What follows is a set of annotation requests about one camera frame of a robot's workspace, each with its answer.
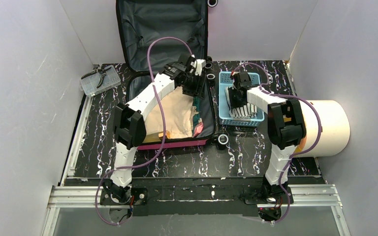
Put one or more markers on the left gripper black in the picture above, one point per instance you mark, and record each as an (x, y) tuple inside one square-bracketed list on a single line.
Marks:
[(193, 84)]

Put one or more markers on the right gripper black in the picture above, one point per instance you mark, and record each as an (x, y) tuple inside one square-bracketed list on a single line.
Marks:
[(235, 96)]

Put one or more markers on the beige garment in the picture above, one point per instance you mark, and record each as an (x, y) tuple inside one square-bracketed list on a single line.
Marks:
[(177, 110)]

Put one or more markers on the black white striped garment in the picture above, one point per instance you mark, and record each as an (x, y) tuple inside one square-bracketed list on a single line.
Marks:
[(246, 111)]

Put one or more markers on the pink patterned garment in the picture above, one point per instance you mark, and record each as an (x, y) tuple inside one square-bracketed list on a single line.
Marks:
[(198, 129)]

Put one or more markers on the pink hard-shell suitcase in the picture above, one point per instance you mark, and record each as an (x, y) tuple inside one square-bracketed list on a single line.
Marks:
[(154, 33)]

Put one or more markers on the teal green garment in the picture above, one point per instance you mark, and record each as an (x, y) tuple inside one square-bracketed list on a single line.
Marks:
[(196, 119)]

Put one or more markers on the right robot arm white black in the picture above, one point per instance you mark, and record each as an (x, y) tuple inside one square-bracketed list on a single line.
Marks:
[(286, 126)]

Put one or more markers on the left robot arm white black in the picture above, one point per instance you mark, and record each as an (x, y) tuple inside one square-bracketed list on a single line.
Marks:
[(129, 119)]

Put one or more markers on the light blue plastic basket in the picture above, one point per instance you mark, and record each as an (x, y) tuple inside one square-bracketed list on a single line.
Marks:
[(223, 108)]

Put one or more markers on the frosted bottle gold cap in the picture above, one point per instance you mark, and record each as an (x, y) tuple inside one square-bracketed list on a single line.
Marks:
[(157, 137)]

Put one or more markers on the black pliers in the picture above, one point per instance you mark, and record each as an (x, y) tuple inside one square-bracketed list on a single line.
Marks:
[(101, 72)]

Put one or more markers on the white cylinder with orange end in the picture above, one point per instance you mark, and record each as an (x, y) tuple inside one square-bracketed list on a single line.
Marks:
[(335, 129)]

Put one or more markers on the clear plastic compartment box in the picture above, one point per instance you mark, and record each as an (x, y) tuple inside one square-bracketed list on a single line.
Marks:
[(111, 80)]

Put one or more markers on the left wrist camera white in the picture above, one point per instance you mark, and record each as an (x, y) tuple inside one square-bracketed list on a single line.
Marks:
[(198, 66)]

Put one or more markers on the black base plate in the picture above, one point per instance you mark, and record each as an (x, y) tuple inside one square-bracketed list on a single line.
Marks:
[(192, 196)]

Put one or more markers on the aluminium frame rail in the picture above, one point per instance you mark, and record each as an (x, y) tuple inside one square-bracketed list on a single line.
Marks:
[(75, 211)]

